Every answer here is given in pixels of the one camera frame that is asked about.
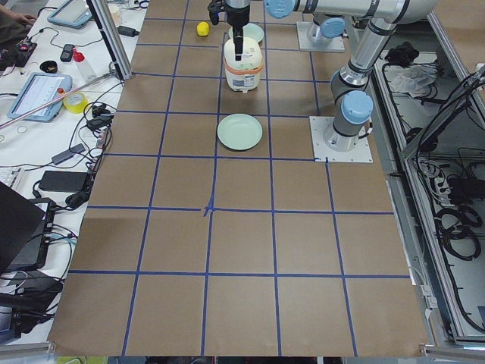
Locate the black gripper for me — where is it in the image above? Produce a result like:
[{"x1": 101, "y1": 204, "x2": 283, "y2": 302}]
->
[{"x1": 226, "y1": 0, "x2": 250, "y2": 61}]

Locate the white orange rice cooker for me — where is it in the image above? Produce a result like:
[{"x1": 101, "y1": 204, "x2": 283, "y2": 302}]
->
[{"x1": 224, "y1": 37, "x2": 264, "y2": 93}]

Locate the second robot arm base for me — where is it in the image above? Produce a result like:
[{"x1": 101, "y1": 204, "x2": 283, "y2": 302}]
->
[{"x1": 309, "y1": 13, "x2": 346, "y2": 44}]

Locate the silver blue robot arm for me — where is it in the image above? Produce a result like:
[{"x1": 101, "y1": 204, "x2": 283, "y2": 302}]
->
[{"x1": 264, "y1": 0, "x2": 437, "y2": 99}]

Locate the far light green plate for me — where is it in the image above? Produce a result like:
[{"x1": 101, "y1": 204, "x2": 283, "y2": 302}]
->
[{"x1": 242, "y1": 23, "x2": 264, "y2": 43}]

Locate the light green plate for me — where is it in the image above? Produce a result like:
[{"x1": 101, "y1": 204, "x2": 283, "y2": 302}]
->
[
  {"x1": 217, "y1": 114, "x2": 263, "y2": 151},
  {"x1": 242, "y1": 23, "x2": 264, "y2": 43}
]

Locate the yellow lemon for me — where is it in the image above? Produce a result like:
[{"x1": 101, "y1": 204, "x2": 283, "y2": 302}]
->
[{"x1": 196, "y1": 21, "x2": 210, "y2": 37}]

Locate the near light green plate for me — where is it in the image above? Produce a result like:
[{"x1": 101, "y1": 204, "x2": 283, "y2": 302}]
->
[{"x1": 217, "y1": 114, "x2": 263, "y2": 151}]

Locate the black power adapter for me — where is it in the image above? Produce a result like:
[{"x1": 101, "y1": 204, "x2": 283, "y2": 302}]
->
[{"x1": 117, "y1": 25, "x2": 139, "y2": 37}]

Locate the white paper cup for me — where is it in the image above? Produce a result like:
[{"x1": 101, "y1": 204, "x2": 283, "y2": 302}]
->
[{"x1": 108, "y1": 4, "x2": 122, "y2": 26}]

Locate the red capped squeeze bottle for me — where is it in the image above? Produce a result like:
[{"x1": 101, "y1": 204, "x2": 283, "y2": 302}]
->
[{"x1": 73, "y1": 48, "x2": 96, "y2": 82}]

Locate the far blue teach pendant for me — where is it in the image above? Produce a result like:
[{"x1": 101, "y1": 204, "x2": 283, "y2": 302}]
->
[{"x1": 48, "y1": 0, "x2": 92, "y2": 29}]

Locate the blue teach pendant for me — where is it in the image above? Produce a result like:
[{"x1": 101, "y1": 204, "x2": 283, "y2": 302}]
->
[
  {"x1": 48, "y1": 0, "x2": 92, "y2": 29},
  {"x1": 7, "y1": 73, "x2": 73, "y2": 122}
]

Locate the black phone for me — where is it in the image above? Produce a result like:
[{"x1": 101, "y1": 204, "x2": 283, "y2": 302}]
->
[{"x1": 60, "y1": 44, "x2": 74, "y2": 62}]

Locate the yellow tape roll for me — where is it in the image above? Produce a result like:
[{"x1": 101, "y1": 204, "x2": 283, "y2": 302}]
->
[{"x1": 62, "y1": 92, "x2": 89, "y2": 115}]

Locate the near blue teach pendant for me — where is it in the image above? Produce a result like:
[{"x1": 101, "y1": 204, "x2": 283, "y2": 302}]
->
[{"x1": 7, "y1": 73, "x2": 73, "y2": 122}]

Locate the aluminium frame post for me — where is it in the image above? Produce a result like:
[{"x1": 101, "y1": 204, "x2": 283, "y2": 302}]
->
[{"x1": 86, "y1": 0, "x2": 133, "y2": 80}]

